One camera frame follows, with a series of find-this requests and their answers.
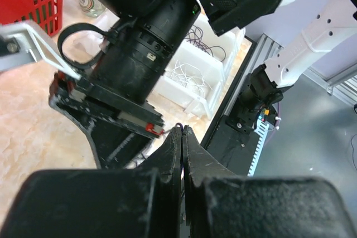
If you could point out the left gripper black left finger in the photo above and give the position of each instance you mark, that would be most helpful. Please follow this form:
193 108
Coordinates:
156 191

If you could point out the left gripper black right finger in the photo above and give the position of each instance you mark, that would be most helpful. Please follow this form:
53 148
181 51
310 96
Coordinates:
209 195

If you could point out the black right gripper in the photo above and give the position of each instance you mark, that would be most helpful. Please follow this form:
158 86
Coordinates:
116 128

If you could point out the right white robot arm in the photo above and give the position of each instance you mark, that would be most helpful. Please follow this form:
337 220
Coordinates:
138 47

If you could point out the white compartment tray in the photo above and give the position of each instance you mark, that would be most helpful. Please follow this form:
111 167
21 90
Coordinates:
197 73

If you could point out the clear plastic bottle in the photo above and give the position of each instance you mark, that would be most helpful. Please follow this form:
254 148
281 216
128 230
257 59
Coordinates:
91 8

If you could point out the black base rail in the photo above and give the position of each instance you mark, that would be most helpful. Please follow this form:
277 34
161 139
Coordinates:
230 138

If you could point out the white slotted cable duct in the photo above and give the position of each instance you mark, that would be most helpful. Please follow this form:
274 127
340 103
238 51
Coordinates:
262 130

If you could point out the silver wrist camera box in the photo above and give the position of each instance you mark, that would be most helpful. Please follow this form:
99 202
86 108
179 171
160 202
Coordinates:
17 47

